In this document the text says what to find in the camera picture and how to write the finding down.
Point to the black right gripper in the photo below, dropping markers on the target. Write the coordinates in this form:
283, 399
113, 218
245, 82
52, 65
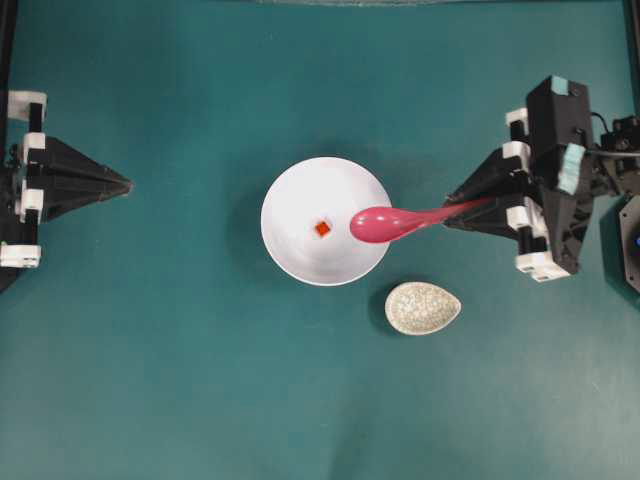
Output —
548, 222

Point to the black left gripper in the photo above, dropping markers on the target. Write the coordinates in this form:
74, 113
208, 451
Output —
32, 202

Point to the pink plastic spoon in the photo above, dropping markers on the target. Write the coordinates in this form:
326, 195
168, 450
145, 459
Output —
377, 225

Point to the small red block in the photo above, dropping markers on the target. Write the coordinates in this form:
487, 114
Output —
322, 228

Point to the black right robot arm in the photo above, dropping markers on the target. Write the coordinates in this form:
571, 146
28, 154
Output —
613, 170

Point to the speckled ceramic spoon rest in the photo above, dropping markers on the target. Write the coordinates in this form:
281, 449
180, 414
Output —
420, 308

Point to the white round bowl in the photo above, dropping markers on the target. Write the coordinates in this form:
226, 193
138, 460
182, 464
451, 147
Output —
323, 188

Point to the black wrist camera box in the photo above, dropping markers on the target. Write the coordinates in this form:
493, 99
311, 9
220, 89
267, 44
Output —
560, 130

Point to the black frame post left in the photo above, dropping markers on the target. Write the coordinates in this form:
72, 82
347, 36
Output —
8, 19

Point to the black frame post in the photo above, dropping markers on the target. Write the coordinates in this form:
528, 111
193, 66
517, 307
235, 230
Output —
631, 14
8, 19

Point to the black frame post right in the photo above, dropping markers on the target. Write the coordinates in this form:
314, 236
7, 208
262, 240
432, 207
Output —
631, 14

